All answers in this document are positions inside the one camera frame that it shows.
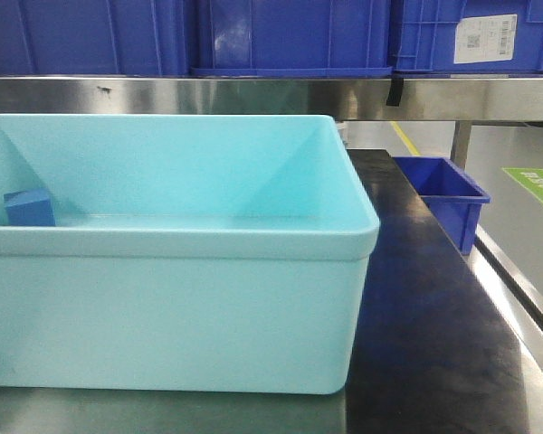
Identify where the blue crate on shelf left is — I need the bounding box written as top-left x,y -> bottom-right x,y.
0,1 -> 195,76

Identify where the light cyan plastic tub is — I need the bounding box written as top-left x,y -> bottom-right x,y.
0,114 -> 380,394

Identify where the white shipping label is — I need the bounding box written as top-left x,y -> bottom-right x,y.
453,14 -> 518,64

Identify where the stainless steel shelf rail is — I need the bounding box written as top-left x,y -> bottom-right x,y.
0,74 -> 543,122

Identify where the blue crate on shelf right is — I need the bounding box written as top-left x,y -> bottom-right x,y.
389,1 -> 543,73

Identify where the blue crate on shelf middle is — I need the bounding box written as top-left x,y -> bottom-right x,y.
191,1 -> 392,78

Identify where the small blue bin near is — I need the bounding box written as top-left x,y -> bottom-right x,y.
395,156 -> 491,255

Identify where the blue crate on shelf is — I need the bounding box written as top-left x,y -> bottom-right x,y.
389,1 -> 543,73
191,1 -> 392,78
0,1 -> 195,76

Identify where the blue cube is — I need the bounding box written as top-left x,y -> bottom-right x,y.
3,188 -> 56,227

